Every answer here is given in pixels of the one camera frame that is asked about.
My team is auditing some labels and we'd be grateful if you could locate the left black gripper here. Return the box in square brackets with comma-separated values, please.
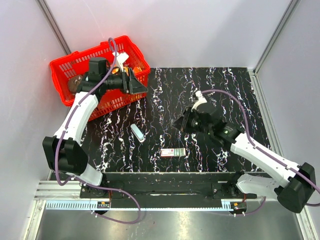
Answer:
[102, 68, 149, 95]

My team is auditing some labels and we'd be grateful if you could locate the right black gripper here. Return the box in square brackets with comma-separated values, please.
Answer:
[170, 107, 212, 136]

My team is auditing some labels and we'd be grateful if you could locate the light blue small stapler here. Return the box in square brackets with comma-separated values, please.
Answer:
[130, 124, 145, 143]

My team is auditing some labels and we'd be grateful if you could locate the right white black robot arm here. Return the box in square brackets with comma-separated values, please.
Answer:
[172, 103, 316, 213]

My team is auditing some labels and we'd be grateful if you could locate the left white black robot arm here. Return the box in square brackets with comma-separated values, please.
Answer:
[42, 53, 148, 198]

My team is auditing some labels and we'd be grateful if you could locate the orange small packet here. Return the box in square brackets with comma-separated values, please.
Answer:
[133, 66, 142, 75]

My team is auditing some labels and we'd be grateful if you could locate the red staple box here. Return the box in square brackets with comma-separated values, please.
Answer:
[160, 147, 186, 158]

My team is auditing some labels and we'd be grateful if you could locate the brown round bun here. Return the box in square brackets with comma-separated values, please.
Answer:
[67, 74, 83, 95]

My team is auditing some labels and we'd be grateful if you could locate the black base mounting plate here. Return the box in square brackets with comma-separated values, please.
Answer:
[79, 172, 257, 211]

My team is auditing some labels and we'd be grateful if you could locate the red plastic shopping basket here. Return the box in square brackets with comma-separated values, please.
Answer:
[49, 35, 151, 121]

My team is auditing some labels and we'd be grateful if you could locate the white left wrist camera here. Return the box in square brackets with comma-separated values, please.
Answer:
[112, 52, 129, 72]

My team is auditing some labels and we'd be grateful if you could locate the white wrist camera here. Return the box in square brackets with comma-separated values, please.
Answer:
[192, 90, 207, 110]
[112, 52, 129, 72]

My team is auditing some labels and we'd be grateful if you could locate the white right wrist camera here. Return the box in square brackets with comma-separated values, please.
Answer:
[192, 90, 207, 110]

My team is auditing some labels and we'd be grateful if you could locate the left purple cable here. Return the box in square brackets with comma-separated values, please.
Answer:
[55, 37, 142, 225]

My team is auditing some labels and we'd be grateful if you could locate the purple cable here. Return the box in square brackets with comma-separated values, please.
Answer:
[55, 37, 142, 225]
[201, 89, 320, 217]

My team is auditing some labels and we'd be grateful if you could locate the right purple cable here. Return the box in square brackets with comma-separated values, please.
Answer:
[201, 89, 320, 217]

